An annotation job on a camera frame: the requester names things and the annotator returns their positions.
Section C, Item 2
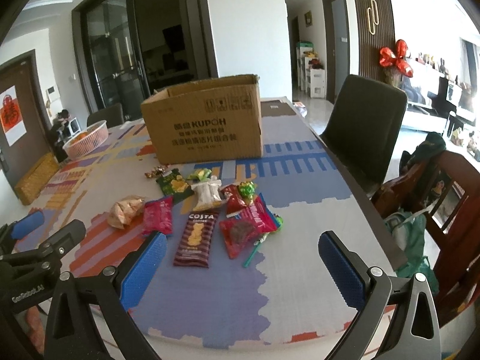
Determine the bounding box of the beige fortune biscuits bag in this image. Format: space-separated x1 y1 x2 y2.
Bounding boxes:
106 195 145 229

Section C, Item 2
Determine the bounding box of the brown Costa biscuit packet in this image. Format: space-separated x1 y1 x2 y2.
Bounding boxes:
173 211 219 268

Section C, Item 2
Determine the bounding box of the magenta snack packet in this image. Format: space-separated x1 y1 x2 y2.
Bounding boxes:
142 196 173 236

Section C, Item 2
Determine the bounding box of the white clear snack bag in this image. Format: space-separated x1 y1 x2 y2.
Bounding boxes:
191 177 224 212

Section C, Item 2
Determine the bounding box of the red jerky snack packet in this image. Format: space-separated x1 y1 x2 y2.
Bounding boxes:
219 193 282 259

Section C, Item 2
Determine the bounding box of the person's left hand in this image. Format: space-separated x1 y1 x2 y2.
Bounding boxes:
25 306 45 354

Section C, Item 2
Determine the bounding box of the woven straw basket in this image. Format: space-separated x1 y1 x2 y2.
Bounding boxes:
15 153 59 206

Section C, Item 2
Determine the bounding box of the green bag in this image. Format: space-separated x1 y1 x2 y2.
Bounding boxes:
384 209 439 296

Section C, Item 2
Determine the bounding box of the white basket of oranges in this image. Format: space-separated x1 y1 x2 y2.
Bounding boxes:
63 120 109 160

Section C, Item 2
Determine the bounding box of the gold wrapped candy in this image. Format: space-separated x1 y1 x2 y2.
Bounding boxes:
145 164 169 179

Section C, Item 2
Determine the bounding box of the red paper door decoration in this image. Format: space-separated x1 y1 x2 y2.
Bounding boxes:
1 85 27 146

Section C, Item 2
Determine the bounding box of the green chips packet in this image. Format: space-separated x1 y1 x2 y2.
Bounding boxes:
156 168 193 197

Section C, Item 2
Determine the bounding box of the colourful patterned table mat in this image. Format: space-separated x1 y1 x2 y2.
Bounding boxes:
17 115 389 350

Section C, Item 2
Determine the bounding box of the dark chair far left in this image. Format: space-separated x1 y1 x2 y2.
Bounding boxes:
86 103 125 128

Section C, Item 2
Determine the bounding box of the green yellow wrapped candy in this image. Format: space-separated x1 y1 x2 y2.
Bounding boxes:
187 168 212 182

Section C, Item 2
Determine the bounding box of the small red snack packet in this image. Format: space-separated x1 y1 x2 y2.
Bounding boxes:
222 184 247 218

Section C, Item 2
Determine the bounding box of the wooden chair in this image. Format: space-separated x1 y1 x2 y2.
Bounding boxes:
371 150 479 326

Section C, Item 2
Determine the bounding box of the green wrapped lollipop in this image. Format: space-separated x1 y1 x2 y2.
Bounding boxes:
238 181 256 199

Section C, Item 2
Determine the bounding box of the dark chair right of table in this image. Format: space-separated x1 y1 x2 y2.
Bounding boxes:
320 74 408 197

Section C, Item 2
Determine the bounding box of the brown cardboard box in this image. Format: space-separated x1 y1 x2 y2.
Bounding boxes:
141 74 264 164

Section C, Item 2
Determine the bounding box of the white storage shelf unit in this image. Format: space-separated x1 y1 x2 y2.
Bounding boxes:
295 41 326 98

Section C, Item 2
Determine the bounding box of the red foil balloon bow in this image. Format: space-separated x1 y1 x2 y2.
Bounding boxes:
379 39 413 78

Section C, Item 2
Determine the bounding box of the gold wall ornament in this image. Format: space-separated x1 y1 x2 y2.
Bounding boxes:
367 0 379 36

